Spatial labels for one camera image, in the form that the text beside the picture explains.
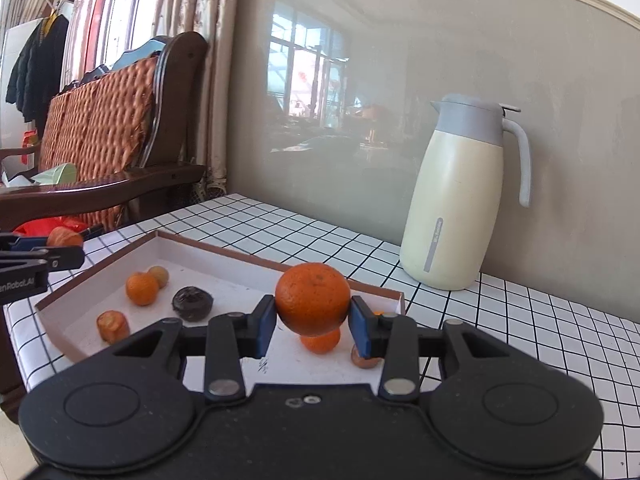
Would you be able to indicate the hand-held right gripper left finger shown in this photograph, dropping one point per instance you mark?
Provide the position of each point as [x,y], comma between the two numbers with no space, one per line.
[267,330]

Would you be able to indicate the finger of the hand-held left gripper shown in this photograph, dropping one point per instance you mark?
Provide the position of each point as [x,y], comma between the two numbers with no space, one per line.
[65,258]
[30,243]

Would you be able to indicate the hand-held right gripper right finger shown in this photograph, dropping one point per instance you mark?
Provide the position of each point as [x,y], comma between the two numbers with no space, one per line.
[357,330]

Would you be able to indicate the carrot piece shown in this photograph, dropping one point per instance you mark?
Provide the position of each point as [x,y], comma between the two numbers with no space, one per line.
[364,360]
[64,236]
[112,326]

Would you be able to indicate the brown cardboard box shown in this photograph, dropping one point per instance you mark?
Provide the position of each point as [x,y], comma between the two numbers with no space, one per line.
[225,280]

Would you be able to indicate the dark mangosteen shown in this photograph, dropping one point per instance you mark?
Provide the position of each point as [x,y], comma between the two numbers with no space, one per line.
[192,303]

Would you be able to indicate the small tan longan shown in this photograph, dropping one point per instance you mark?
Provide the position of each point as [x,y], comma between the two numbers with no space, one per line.
[161,275]

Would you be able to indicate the red plastic bag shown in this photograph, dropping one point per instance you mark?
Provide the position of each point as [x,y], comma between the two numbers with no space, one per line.
[35,226]

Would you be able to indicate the light green paper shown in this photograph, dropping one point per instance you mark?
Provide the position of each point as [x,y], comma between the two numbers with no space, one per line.
[57,174]

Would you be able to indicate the wooden sofa with orange cushion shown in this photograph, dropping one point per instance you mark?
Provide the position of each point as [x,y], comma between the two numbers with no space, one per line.
[100,110]

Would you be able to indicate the cream thermos jug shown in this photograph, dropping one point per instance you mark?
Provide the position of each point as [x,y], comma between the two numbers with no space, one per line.
[450,210]

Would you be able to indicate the white checked tablecloth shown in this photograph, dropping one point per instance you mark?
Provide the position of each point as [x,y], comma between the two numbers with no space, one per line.
[525,320]

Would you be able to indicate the black jacket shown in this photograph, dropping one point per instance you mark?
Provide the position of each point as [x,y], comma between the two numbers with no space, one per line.
[40,70]

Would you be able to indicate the red framed window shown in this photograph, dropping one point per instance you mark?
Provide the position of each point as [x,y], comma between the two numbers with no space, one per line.
[135,10]

